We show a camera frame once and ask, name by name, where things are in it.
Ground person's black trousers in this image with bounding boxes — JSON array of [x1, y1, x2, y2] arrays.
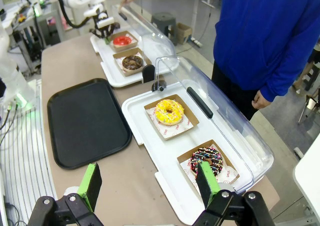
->
[[211, 60, 261, 122]]

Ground grey plastic stool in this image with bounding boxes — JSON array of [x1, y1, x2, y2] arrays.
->
[[151, 12, 179, 46]]

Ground metal frame chair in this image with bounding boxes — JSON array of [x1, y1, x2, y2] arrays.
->
[[297, 85, 320, 125]]

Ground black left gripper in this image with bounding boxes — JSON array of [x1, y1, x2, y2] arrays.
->
[[89, 9, 121, 46]]

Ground black lid hinge knob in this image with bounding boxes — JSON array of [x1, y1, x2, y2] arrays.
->
[[151, 80, 167, 92]]

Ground white ribbed platform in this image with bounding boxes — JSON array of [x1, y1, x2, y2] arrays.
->
[[0, 79, 59, 226]]

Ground yellow sprinkled donut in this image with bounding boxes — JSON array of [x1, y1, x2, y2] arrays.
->
[[154, 99, 185, 126]]

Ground person's left hand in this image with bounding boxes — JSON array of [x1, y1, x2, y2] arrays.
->
[[251, 89, 272, 110]]

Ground white side table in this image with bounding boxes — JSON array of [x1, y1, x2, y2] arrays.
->
[[292, 148, 320, 223]]

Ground black serving tray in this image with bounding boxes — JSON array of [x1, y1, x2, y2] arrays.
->
[[46, 77, 133, 170]]

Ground grey equipment rack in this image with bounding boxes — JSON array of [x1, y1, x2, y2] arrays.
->
[[0, 0, 65, 73]]

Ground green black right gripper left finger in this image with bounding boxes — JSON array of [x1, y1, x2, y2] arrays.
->
[[26, 162, 103, 226]]

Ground chocolate donut colourful sprinkles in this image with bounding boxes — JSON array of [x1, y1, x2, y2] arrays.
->
[[190, 147, 224, 178]]

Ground clear plastic case lid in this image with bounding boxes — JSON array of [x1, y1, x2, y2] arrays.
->
[[154, 55, 275, 194], [111, 4, 180, 74]]

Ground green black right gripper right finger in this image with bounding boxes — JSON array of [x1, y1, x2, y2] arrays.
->
[[192, 160, 276, 226]]

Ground white display case base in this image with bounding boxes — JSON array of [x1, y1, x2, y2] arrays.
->
[[89, 33, 176, 88], [121, 82, 266, 226]]

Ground black lid hinge bracket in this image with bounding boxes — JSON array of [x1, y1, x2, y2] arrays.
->
[[142, 64, 156, 84]]

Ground brown cardboard box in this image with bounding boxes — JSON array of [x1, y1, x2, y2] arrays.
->
[[176, 22, 193, 46]]

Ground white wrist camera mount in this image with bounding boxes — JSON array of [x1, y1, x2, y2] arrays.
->
[[96, 16, 115, 30]]

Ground brown cardboard donut tray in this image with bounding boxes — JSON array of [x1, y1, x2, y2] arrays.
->
[[112, 47, 153, 77], [144, 93, 200, 141], [176, 139, 240, 187], [109, 30, 139, 53]]

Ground white printed paper liner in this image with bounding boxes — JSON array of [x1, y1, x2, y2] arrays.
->
[[146, 107, 195, 140], [179, 143, 238, 187]]

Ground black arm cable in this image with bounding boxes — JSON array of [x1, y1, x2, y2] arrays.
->
[[52, 0, 97, 29]]

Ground person's left forearm blue sleeve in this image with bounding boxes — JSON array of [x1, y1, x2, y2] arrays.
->
[[259, 35, 320, 103]]

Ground white power strip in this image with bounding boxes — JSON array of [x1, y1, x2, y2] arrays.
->
[[190, 37, 203, 49]]

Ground person's blue hoodie torso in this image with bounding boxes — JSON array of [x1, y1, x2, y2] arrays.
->
[[212, 0, 320, 92]]

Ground red glazed donut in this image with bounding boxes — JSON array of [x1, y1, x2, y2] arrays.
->
[[112, 35, 132, 49]]

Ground chocolate donut brown drizzle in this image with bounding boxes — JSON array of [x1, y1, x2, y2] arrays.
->
[[121, 55, 145, 73]]

